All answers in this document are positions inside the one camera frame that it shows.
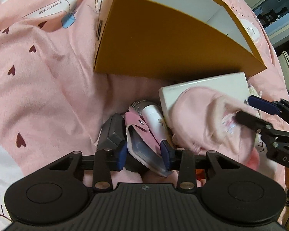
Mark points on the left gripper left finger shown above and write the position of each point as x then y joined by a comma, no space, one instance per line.
107,160

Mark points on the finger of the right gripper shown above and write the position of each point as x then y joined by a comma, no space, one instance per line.
259,126
279,108

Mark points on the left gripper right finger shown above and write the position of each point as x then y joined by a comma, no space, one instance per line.
183,161

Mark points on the pink strap card holder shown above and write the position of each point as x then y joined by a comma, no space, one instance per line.
142,145

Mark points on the pink fabric pouch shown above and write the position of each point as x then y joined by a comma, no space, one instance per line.
203,119

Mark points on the white box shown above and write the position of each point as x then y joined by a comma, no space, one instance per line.
234,85

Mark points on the black small box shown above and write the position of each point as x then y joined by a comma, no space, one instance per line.
113,133

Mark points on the white cosmetic tube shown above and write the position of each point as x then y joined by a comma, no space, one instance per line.
151,113

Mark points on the pink printed bed quilt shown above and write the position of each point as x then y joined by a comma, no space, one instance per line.
51,101

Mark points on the orange cardboard box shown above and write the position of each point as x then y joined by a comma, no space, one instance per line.
173,40

